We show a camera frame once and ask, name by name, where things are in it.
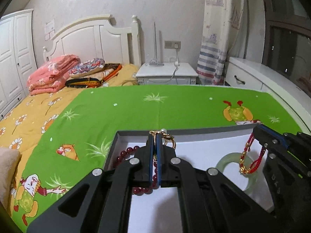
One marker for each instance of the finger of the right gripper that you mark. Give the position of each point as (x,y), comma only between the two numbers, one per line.
(273,141)
(288,141)

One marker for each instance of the green cartoon blanket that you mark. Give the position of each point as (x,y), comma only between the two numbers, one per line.
(188,107)

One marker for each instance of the wall socket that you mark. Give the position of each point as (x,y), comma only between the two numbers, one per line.
(172,45)

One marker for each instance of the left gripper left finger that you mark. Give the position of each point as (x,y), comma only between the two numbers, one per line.
(101,201)

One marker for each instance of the white nightstand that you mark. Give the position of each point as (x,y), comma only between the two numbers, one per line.
(166,74)

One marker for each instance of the white window cabinet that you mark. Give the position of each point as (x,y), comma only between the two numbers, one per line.
(256,76)

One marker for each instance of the patterned pillow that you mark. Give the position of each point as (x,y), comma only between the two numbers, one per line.
(87,68)

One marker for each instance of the gold ring bangles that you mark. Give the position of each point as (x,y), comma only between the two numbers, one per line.
(165,137)

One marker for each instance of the yellow floral bedsheet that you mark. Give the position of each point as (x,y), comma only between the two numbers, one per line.
(61,137)

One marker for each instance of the desk lamp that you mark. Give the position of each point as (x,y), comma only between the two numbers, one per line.
(154,61)

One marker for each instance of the white headboard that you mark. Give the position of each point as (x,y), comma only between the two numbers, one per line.
(95,37)

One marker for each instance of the black orange folded cloth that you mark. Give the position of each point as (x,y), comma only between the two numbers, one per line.
(95,77)

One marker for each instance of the pink folded quilt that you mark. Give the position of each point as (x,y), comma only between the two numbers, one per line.
(51,77)

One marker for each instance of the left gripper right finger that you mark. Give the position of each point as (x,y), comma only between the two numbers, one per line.
(209,201)

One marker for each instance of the white wardrobe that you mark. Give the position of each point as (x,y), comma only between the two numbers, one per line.
(17,58)

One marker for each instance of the green jade bangle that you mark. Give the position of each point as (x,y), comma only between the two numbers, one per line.
(229,166)

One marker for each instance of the sailboat curtain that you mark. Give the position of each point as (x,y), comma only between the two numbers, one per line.
(222,22)

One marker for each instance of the beige plush cushion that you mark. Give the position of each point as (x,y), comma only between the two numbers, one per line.
(9,161)

